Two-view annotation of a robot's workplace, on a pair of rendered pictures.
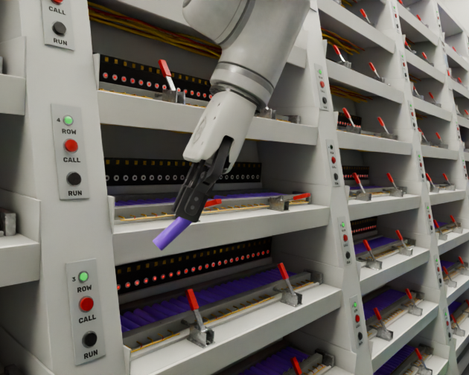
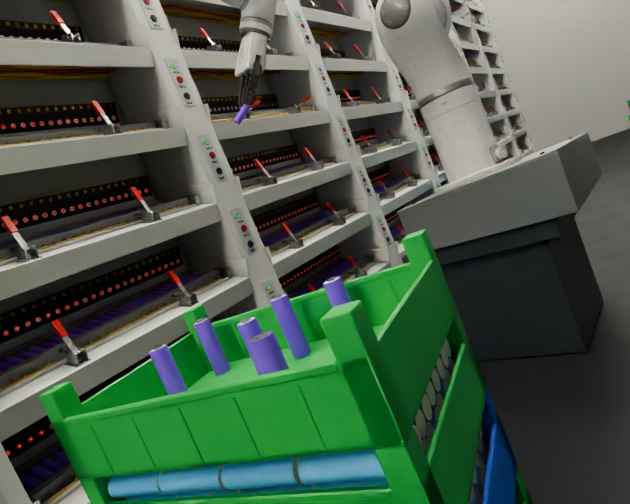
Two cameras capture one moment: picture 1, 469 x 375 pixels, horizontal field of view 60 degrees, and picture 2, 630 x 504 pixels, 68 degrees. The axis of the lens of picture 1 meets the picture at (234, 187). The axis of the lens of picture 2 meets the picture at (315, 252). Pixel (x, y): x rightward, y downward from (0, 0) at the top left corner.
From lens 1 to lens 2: 0.76 m
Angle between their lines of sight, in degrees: 11
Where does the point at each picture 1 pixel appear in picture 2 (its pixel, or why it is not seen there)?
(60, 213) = (187, 113)
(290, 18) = not seen: outside the picture
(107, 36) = not seen: hidden behind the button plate
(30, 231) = (176, 123)
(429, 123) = not seen: hidden behind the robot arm
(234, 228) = (271, 122)
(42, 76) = (156, 45)
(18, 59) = (142, 38)
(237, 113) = (259, 42)
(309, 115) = (299, 50)
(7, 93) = (145, 56)
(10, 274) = (177, 141)
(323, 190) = (321, 100)
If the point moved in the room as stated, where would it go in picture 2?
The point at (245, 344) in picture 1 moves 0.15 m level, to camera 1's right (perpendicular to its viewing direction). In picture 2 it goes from (295, 186) to (339, 167)
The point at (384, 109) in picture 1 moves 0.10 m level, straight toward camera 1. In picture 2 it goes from (360, 39) to (357, 34)
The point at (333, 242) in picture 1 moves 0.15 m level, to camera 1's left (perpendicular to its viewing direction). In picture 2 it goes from (337, 133) to (299, 148)
